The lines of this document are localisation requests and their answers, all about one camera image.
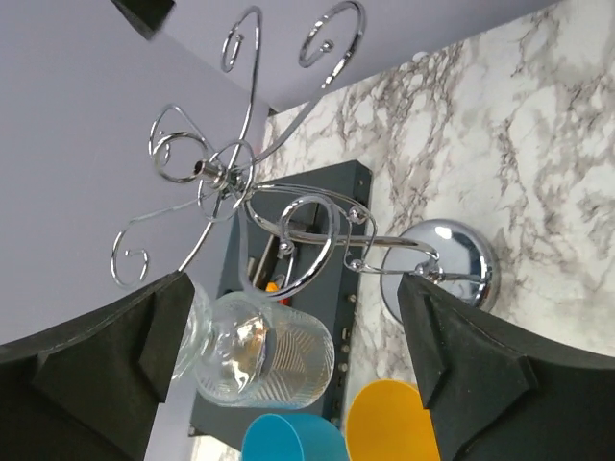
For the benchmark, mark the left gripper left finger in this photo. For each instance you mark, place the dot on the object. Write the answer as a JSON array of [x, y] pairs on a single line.
[[90, 388]]

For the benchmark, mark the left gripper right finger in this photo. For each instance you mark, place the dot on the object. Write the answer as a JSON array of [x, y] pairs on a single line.
[[496, 391]]

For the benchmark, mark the ribbed clear wine glass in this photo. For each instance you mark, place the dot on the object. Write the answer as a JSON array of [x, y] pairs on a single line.
[[251, 353]]

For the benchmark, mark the scroll arm chrome glass rack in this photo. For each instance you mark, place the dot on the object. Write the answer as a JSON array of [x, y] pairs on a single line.
[[444, 252]]

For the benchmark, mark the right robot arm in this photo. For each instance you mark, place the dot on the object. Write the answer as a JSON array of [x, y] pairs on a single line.
[[147, 17]]

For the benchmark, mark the yellow plastic goblet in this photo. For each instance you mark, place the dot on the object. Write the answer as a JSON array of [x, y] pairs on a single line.
[[387, 421]]

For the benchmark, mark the blue plastic goblet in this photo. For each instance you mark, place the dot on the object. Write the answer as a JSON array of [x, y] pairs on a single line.
[[293, 437]]

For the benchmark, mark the orange utility knife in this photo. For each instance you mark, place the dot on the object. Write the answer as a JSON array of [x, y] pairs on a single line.
[[276, 290]]

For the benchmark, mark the black metal tool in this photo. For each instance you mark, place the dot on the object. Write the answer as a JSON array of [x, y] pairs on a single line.
[[271, 271]]

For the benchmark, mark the dark grey tool tray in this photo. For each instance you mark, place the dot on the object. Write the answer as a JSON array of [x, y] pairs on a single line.
[[331, 297]]

